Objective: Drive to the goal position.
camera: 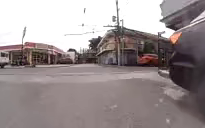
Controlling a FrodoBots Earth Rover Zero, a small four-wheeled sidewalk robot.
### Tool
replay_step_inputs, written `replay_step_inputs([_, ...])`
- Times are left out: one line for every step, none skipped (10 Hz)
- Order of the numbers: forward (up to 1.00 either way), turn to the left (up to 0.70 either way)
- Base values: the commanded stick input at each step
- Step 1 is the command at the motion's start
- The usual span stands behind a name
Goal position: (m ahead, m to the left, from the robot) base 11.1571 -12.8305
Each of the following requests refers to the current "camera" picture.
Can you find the dark tree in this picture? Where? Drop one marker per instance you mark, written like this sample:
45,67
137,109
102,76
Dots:
94,43

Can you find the tall utility pole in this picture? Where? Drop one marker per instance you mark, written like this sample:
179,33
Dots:
118,33

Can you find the red roofed low building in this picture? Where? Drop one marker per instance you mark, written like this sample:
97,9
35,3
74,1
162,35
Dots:
36,53

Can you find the orange car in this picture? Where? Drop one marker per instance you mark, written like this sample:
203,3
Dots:
148,59

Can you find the dark vehicle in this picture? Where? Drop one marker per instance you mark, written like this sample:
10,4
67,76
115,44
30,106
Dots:
65,60

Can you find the thin dark pole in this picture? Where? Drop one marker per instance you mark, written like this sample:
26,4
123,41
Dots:
159,50

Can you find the street sign pole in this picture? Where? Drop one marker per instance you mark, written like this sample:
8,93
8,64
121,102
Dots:
23,43

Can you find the grey asphalt road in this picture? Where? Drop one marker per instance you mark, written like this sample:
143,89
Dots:
83,100

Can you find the beige two-storey building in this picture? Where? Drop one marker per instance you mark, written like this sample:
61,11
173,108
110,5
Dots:
133,46

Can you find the black car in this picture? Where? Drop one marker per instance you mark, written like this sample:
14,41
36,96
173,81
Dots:
193,56

